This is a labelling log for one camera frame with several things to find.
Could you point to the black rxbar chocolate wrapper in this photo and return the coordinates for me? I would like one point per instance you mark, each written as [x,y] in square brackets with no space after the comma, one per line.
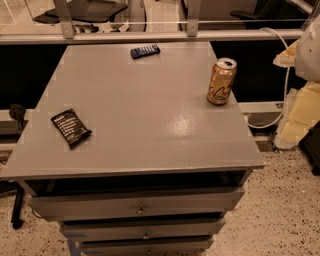
[71,127]

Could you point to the middle grey drawer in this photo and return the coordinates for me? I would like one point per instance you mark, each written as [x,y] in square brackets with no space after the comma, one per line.
[143,229]

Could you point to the top grey drawer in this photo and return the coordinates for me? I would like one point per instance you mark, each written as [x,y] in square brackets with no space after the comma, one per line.
[136,204]

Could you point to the bottom grey drawer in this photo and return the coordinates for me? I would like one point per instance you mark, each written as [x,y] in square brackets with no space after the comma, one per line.
[139,246]

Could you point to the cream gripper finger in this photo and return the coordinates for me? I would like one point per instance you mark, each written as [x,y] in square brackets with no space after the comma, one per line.
[287,57]
[301,112]

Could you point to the small black object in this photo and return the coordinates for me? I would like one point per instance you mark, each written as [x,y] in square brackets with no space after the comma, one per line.
[17,112]

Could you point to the grey drawer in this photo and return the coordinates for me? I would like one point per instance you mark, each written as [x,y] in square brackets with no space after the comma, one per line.
[136,204]
[143,229]
[139,246]

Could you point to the blue snack bar wrapper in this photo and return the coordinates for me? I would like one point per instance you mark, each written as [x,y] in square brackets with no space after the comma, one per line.
[144,51]

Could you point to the grey drawer cabinet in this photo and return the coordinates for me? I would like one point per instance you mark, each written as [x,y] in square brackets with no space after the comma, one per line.
[152,129]

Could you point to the orange soda can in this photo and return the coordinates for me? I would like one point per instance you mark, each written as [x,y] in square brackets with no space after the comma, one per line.
[222,78]

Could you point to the metal railing frame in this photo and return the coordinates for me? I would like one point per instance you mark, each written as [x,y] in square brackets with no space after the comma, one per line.
[163,20]

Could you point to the black stand leg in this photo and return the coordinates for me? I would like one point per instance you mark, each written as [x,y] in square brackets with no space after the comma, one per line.
[16,221]

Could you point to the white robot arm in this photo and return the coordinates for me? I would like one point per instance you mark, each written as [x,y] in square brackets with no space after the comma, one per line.
[307,59]

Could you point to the black office chair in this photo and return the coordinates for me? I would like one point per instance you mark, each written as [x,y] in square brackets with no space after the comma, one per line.
[86,13]

